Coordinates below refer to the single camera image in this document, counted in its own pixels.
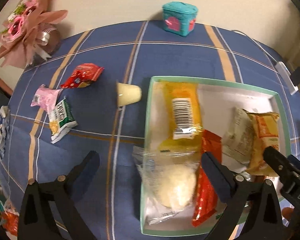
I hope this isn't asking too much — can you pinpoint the yellow swiss roll packet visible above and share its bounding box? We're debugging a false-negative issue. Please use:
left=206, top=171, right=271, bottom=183
left=245, top=110, right=280, bottom=177

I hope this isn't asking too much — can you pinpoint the long red patterned packet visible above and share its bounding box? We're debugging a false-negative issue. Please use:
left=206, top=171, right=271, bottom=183
left=192, top=130, right=222, bottom=227

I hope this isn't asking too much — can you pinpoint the cream white snack packet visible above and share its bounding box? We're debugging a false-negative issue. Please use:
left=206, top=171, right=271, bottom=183
left=222, top=107, right=254, bottom=173

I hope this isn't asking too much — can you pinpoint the clear packet round cake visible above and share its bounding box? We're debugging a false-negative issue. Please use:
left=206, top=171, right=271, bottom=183
left=132, top=146, right=199, bottom=225

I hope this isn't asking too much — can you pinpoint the green white corn snack packet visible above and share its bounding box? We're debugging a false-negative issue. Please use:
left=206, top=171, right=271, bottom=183
left=48, top=97, right=78, bottom=144

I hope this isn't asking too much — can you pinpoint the orange yellow cake packet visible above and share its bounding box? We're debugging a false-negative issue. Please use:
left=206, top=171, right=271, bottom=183
left=157, top=80, right=203, bottom=160

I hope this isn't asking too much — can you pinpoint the jelly pudding cup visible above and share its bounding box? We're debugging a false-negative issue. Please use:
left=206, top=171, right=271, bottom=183
left=116, top=82, right=142, bottom=107

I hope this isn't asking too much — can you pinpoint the person's right hand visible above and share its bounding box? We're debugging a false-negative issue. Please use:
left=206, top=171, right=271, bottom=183
left=282, top=207, right=294, bottom=222

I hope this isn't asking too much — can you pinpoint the orange bag on floor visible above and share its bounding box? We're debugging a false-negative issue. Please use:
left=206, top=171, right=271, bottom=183
left=2, top=199, right=19, bottom=237

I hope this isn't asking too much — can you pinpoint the blue white tissue pack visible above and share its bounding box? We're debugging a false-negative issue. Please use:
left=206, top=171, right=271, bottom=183
left=0, top=106, right=10, bottom=160

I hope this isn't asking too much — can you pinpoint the black power adapter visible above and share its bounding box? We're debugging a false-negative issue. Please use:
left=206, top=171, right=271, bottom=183
left=290, top=66, right=300, bottom=86

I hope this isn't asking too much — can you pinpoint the white power strip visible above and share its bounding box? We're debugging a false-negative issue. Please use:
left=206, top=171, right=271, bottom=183
left=275, top=61, right=299, bottom=95

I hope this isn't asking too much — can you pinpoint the teal-rimmed white tray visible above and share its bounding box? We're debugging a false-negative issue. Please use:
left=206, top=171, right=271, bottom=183
left=140, top=76, right=292, bottom=237

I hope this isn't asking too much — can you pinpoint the pink snack packet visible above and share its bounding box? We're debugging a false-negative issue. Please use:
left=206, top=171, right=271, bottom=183
left=30, top=85, right=63, bottom=114

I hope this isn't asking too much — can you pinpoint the blue plaid tablecloth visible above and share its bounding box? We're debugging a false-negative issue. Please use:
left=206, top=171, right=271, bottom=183
left=0, top=21, right=300, bottom=239

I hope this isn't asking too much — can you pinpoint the small red snack packet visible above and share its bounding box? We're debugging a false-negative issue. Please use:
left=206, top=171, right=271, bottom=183
left=61, top=63, right=104, bottom=89

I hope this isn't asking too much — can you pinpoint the pink paper flower bouquet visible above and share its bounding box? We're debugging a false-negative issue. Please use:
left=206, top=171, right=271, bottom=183
left=0, top=0, right=68, bottom=69

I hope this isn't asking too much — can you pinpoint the teal toy house box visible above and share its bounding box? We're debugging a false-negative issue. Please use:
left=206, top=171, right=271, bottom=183
left=162, top=2, right=198, bottom=37

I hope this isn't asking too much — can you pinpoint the white power cable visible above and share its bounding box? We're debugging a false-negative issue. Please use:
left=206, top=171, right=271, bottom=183
left=231, top=29, right=278, bottom=65

